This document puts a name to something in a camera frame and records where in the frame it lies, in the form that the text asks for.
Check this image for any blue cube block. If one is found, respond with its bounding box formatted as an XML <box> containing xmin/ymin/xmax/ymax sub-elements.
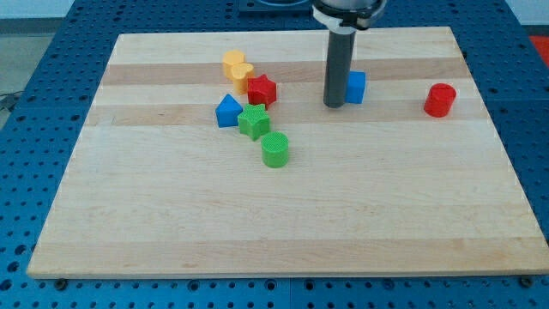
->
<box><xmin>345</xmin><ymin>71</ymin><xmax>367</xmax><ymax>104</ymax></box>

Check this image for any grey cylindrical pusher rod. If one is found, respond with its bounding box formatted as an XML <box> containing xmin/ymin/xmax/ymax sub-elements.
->
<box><xmin>323</xmin><ymin>32</ymin><xmax>355</xmax><ymax>108</ymax></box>

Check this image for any green cylinder block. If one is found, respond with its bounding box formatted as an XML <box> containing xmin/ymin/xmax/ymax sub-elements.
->
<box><xmin>261</xmin><ymin>131</ymin><xmax>289</xmax><ymax>168</ymax></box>

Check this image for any green star block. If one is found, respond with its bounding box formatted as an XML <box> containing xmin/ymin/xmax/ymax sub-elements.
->
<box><xmin>237</xmin><ymin>104</ymin><xmax>270</xmax><ymax>141</ymax></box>

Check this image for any blue triangle block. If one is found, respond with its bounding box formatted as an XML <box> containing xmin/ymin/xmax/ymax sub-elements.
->
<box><xmin>215</xmin><ymin>94</ymin><xmax>243</xmax><ymax>128</ymax></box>

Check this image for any red star block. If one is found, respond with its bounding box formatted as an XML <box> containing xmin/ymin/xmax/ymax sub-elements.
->
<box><xmin>247</xmin><ymin>75</ymin><xmax>277</xmax><ymax>110</ymax></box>

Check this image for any light wooden board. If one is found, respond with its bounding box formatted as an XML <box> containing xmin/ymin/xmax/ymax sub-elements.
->
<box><xmin>27</xmin><ymin>27</ymin><xmax>548</xmax><ymax>279</ymax></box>

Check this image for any yellow heart block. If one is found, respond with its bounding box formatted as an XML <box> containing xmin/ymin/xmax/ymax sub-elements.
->
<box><xmin>230</xmin><ymin>63</ymin><xmax>255</xmax><ymax>94</ymax></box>

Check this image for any yellow hexagon block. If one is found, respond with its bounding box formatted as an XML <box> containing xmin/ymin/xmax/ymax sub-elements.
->
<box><xmin>222</xmin><ymin>50</ymin><xmax>245</xmax><ymax>80</ymax></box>

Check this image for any red cylinder block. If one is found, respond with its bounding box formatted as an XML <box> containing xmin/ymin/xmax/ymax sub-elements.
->
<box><xmin>424</xmin><ymin>83</ymin><xmax>457</xmax><ymax>118</ymax></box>

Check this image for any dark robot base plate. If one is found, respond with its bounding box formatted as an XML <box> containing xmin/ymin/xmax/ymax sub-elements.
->
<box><xmin>236</xmin><ymin>0</ymin><xmax>311</xmax><ymax>15</ymax></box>

